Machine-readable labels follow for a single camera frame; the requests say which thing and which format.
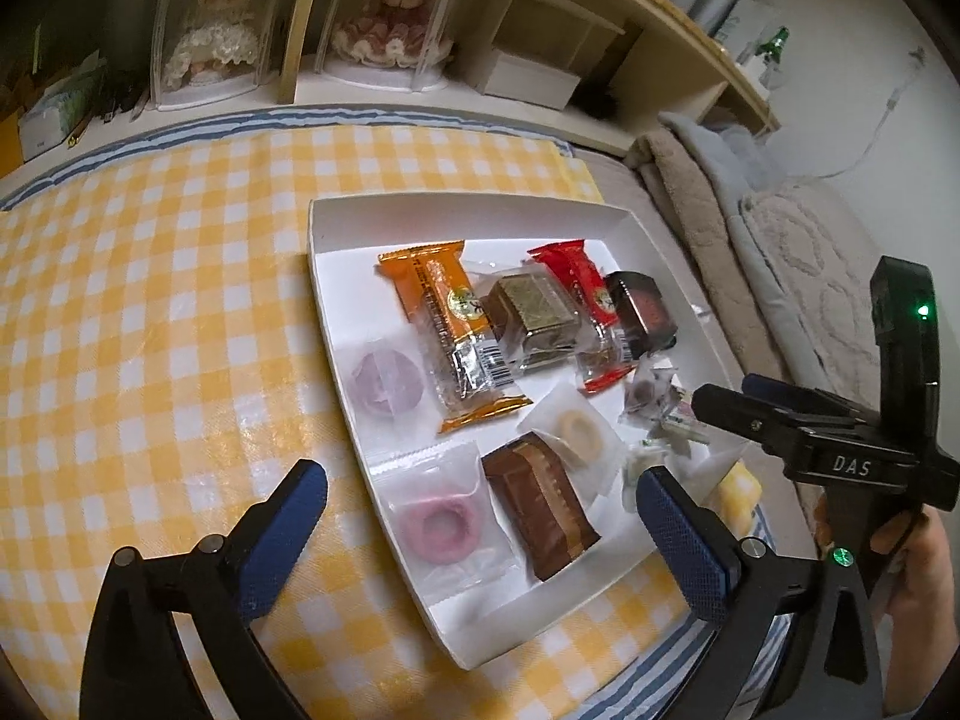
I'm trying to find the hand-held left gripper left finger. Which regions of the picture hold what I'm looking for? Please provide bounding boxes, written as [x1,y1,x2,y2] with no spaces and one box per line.
[79,457,331,720]

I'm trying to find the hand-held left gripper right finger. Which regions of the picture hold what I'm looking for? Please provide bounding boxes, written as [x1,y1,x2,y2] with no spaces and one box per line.
[636,465,886,720]

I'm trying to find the pink dress doll clear case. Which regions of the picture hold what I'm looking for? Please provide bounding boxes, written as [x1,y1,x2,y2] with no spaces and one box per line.
[315,0,458,91]

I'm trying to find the brown square cake clear wrap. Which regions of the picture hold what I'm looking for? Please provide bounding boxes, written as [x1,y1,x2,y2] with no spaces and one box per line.
[461,259,584,376]

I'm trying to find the dark small objects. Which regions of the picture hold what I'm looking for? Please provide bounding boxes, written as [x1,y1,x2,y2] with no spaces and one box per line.
[97,71,151,125]

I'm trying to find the light grey folded blanket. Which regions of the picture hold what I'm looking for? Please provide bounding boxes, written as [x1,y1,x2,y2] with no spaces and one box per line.
[656,111,796,383]

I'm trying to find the white pink printed snack packet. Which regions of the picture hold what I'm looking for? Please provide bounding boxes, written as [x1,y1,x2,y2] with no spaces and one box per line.
[652,386,751,481]

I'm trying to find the white paper box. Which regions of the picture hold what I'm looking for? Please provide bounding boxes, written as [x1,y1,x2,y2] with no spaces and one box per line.
[712,0,781,61]

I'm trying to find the yellow checkered tablecloth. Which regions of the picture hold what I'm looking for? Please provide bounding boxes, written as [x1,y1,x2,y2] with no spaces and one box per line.
[0,120,766,720]

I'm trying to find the brown cardboard box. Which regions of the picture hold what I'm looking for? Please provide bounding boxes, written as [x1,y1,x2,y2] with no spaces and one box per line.
[491,0,627,68]

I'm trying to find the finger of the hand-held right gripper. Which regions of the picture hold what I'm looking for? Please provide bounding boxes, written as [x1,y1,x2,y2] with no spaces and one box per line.
[742,373,878,428]
[694,382,808,466]

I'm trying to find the green white candy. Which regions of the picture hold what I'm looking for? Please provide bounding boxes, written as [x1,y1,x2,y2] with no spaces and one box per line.
[619,439,668,511]

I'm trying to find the person's right hand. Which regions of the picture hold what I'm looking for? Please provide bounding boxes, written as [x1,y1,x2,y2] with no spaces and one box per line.
[868,505,960,644]

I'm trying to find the purple round cookie packet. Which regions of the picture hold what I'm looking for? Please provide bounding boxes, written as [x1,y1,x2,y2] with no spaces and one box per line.
[334,334,443,425]

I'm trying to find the red snack packet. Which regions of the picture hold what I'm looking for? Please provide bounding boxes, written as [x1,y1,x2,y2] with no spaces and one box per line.
[525,238,638,395]

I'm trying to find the white wall cable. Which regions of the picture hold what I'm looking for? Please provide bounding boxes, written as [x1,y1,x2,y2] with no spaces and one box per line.
[825,52,923,181]

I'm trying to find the tissue box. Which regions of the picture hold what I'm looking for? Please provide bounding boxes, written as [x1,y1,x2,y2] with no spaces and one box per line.
[19,67,102,162]

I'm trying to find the pink donut clear packet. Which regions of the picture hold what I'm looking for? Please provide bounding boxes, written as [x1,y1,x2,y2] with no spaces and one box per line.
[375,442,518,601]

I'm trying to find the small white box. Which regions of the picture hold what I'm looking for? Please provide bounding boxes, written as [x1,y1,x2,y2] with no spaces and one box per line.
[480,49,582,110]

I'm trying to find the black fuzzy object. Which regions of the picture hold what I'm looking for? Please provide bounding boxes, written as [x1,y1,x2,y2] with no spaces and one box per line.
[577,79,623,121]

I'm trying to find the beige folded blanket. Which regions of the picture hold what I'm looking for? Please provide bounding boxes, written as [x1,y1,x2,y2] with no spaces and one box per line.
[626,127,826,511]

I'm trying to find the black snack packet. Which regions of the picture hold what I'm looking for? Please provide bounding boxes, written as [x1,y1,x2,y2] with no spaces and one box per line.
[604,270,680,361]

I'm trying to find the wooden shelf unit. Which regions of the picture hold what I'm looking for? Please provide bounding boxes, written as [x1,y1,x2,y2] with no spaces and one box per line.
[0,0,781,158]

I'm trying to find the white dress doll clear case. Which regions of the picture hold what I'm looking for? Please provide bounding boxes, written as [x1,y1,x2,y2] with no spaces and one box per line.
[150,0,301,110]

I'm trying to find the white textured blanket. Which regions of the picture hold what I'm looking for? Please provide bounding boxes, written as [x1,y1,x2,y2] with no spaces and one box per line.
[739,176,901,421]

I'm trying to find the beige donut clear packet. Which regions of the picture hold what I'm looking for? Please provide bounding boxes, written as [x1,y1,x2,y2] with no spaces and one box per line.
[525,382,623,496]

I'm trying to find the green glass bottle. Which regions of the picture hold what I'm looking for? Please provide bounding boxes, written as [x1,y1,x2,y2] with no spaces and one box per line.
[754,24,792,72]

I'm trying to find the orange snack packet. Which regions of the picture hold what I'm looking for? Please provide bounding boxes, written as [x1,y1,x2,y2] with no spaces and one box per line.
[375,240,530,434]

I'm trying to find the brown gold striped snack packet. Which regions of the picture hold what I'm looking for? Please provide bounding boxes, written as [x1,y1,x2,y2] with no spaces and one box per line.
[481,431,602,582]

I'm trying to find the white shallow cardboard box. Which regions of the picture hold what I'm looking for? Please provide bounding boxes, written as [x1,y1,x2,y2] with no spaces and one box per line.
[307,195,758,672]

